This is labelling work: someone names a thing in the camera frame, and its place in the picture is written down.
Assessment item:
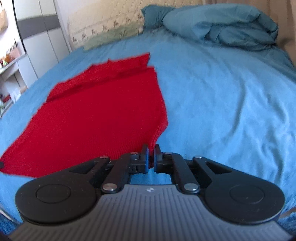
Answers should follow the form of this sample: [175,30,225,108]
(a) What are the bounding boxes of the pale green pillow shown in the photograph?
[83,22,144,51]

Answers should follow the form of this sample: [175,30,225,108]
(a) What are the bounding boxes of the white grey wardrobe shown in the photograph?
[13,0,70,78]

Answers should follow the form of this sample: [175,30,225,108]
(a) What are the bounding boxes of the blue bed sheet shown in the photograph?
[0,29,296,229]

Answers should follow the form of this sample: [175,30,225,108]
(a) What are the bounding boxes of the beige headboard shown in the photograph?
[67,0,209,26]

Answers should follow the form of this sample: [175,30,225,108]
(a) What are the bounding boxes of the white shelf unit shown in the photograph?
[0,0,30,117]

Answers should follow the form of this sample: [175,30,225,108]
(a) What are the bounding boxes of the blue rolled duvet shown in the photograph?
[163,4,278,51]

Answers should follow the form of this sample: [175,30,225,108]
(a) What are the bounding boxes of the red knit garment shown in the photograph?
[1,53,168,178]

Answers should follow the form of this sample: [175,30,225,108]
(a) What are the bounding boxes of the white patterned pillow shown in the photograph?
[67,9,144,49]

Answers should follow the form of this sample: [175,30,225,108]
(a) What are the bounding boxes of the dark teal pillow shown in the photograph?
[141,4,175,29]

